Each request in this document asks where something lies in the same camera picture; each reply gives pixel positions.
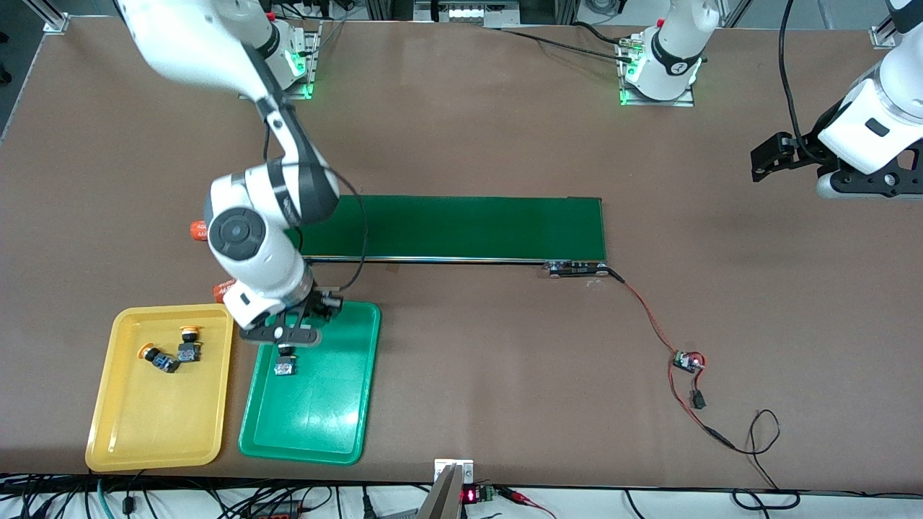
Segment yellow push button red indicator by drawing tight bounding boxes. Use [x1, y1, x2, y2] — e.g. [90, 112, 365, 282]
[177, 326, 203, 364]

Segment yellow push button green indicator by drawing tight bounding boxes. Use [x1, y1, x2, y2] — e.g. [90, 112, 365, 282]
[138, 344, 182, 374]

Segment green plastic tray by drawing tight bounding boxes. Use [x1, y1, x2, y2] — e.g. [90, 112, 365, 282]
[238, 300, 381, 466]

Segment green conveyor belt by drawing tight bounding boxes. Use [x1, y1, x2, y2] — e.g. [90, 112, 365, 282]
[287, 193, 609, 278]

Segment yellow plastic tray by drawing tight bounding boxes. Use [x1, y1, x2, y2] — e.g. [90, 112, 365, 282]
[85, 303, 235, 473]

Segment red clip lead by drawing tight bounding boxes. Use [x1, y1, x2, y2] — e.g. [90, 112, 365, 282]
[496, 487, 557, 519]

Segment grey lit control box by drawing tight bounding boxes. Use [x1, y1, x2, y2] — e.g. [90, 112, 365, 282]
[413, 0, 521, 28]

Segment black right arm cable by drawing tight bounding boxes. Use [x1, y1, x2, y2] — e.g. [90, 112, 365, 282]
[262, 108, 369, 293]

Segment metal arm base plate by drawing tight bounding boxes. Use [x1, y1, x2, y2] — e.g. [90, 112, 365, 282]
[278, 22, 322, 100]
[619, 40, 695, 107]

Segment metal mount bracket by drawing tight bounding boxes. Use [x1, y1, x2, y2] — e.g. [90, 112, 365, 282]
[415, 459, 475, 519]

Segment black table cable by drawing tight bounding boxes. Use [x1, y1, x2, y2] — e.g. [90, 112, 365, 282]
[498, 27, 639, 62]

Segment thin black cable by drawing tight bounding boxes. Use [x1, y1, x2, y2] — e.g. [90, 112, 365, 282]
[732, 409, 801, 510]

